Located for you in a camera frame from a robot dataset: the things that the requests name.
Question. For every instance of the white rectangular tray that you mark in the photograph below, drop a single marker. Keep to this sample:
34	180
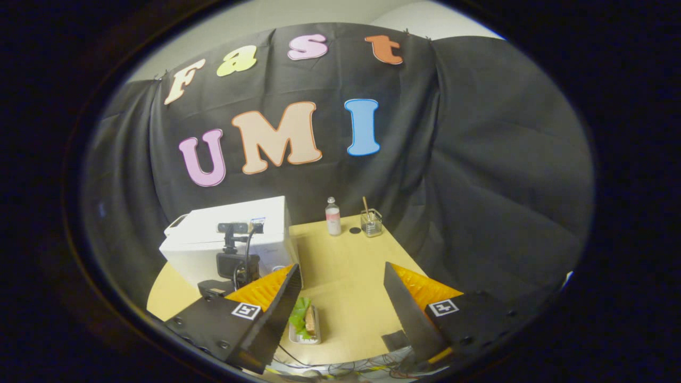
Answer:
304	341

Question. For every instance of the clear glass cup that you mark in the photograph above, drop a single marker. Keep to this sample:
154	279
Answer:
371	226

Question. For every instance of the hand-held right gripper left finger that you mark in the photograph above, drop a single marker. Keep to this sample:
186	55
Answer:
282	314

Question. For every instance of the clear bottle with pink label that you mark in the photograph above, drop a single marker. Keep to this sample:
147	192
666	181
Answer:
333	221

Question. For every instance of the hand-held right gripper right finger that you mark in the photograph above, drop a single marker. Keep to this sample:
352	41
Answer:
407	314

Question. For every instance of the white microwave oven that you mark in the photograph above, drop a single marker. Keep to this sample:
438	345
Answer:
183	260

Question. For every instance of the black backdrop cloth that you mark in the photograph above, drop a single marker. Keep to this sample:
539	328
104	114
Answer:
479	159

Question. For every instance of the thin wooden stick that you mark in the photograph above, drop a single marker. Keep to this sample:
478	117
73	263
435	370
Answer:
366	206

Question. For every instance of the sandwich with lettuce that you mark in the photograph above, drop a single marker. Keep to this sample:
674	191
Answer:
303	319

